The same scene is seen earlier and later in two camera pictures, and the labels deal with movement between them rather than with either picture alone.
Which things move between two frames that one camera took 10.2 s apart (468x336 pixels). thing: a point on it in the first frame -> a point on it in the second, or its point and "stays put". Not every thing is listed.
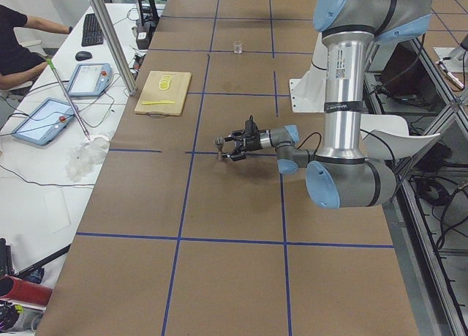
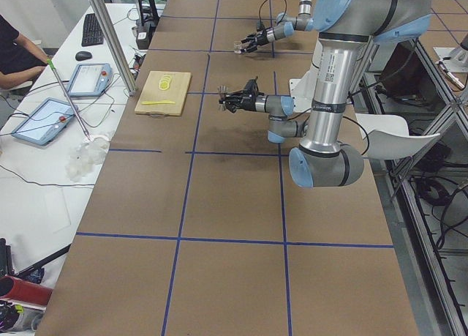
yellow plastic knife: [158, 102] stays put
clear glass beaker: [238, 47] stays put
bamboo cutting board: [164, 93] stays put
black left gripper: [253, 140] -> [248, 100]
